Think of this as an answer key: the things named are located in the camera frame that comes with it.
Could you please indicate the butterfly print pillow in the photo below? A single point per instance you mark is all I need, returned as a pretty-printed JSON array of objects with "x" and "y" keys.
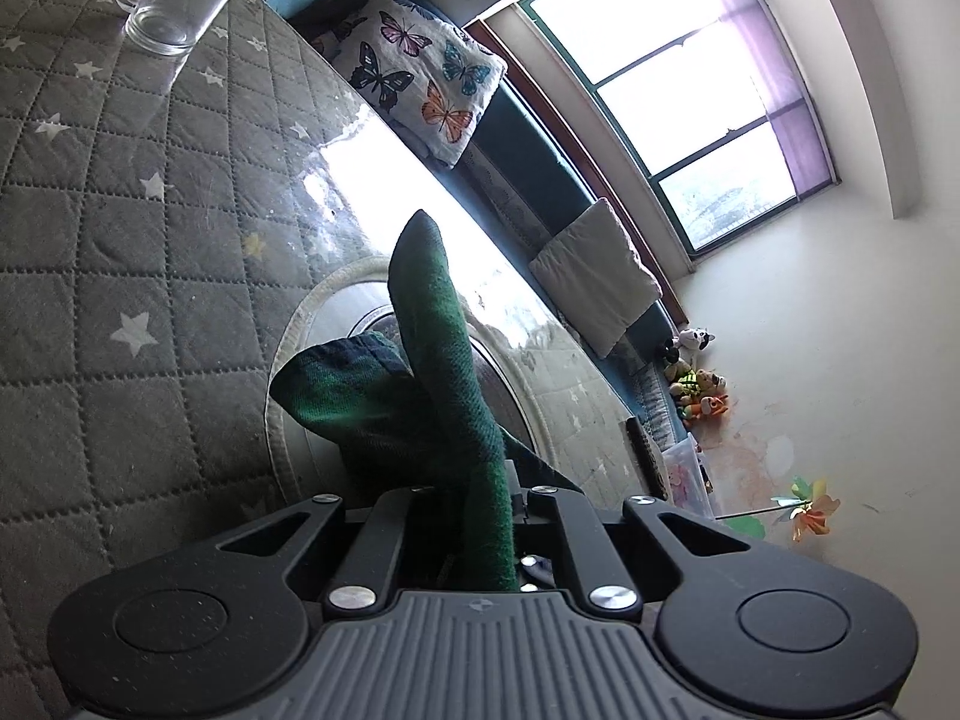
[{"x": 426, "y": 77}]

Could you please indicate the brown bear plush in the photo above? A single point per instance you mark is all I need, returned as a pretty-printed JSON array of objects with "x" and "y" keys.
[{"x": 686, "y": 382}]

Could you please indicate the clear plastic storage box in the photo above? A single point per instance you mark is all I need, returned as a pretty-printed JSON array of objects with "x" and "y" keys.
[{"x": 677, "y": 474}]

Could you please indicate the black and white cow plush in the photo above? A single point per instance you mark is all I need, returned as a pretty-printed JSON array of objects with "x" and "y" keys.
[{"x": 693, "y": 339}]

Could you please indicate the orange tiger plush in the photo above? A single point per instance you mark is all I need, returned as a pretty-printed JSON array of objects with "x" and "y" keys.
[{"x": 709, "y": 407}]

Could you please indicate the grey quilted star table cover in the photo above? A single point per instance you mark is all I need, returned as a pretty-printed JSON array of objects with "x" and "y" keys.
[{"x": 173, "y": 230}]

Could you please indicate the window with green frame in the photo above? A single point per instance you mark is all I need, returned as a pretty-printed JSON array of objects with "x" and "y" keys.
[{"x": 703, "y": 96}]

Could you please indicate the round built-in induction cooker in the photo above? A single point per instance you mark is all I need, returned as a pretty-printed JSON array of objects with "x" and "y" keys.
[{"x": 410, "y": 414}]

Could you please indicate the blue corner sofa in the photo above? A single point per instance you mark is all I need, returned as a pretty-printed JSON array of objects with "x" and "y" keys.
[{"x": 522, "y": 187}]

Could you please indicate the colourful paper pinwheel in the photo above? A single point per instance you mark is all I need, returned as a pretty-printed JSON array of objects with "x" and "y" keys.
[{"x": 807, "y": 509}]

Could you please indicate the white plain cushion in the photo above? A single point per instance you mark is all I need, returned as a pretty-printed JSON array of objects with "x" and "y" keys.
[{"x": 593, "y": 273}]

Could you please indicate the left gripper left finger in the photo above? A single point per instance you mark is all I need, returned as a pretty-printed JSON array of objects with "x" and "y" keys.
[{"x": 405, "y": 553}]

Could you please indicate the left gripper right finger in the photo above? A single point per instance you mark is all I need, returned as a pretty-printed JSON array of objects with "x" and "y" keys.
[{"x": 532, "y": 541}]

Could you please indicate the green plaid flannel garment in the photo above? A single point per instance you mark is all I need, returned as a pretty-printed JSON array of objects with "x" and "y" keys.
[{"x": 476, "y": 542}]

